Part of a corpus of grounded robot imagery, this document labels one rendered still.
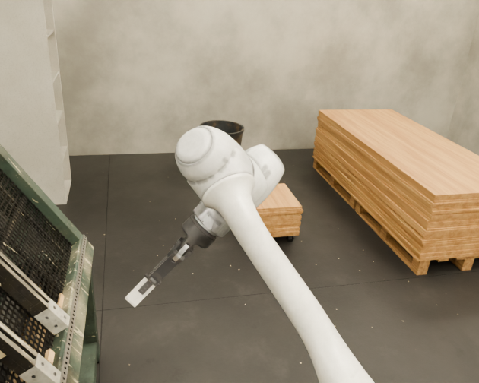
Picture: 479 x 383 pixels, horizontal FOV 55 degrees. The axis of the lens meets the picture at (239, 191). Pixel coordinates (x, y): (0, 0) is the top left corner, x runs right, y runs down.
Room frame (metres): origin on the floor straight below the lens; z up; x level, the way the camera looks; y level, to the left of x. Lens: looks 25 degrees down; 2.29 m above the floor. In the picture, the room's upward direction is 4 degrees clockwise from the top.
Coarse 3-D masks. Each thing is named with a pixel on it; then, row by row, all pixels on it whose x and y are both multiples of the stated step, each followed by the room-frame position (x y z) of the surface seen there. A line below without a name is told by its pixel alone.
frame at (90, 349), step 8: (88, 296) 2.14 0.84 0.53; (88, 304) 2.14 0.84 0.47; (88, 312) 2.14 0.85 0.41; (88, 320) 2.14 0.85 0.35; (96, 320) 2.21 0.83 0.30; (88, 328) 2.14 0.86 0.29; (96, 328) 2.17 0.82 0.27; (88, 336) 2.14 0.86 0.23; (96, 336) 2.15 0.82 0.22; (88, 344) 2.12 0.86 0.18; (96, 344) 2.13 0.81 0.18; (88, 352) 2.06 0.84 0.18; (96, 352) 2.07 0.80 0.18; (88, 360) 2.00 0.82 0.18; (96, 360) 2.02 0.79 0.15; (80, 368) 1.94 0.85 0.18; (88, 368) 1.94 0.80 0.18; (96, 368) 1.99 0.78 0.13; (80, 376) 1.88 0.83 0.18; (88, 376) 1.88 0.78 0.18
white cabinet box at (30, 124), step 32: (0, 0) 4.15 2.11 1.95; (32, 0) 4.21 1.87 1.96; (0, 32) 4.14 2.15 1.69; (32, 32) 4.20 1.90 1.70; (0, 64) 4.13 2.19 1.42; (32, 64) 4.20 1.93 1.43; (0, 96) 4.12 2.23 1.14; (32, 96) 4.19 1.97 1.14; (0, 128) 4.11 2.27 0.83; (32, 128) 4.18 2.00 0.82; (64, 128) 4.79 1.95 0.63; (32, 160) 4.17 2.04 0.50; (64, 160) 4.78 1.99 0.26; (64, 192) 4.23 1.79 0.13
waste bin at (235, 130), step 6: (216, 120) 5.38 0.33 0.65; (222, 120) 5.40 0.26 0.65; (216, 126) 5.37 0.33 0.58; (222, 126) 5.38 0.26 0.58; (228, 126) 5.37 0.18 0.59; (234, 126) 5.33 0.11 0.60; (240, 126) 5.25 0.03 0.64; (228, 132) 5.36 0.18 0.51; (234, 132) 5.32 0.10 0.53; (240, 132) 5.01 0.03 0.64; (234, 138) 4.96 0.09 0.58; (240, 138) 5.05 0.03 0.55; (240, 144) 5.09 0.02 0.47
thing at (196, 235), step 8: (192, 216) 0.86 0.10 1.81; (184, 224) 0.85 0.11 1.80; (192, 224) 0.84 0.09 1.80; (184, 232) 0.84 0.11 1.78; (192, 232) 0.83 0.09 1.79; (200, 232) 0.83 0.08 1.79; (184, 240) 0.83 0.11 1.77; (192, 240) 0.82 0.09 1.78; (200, 240) 0.82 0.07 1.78; (208, 240) 0.83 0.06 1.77; (176, 248) 0.82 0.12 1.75
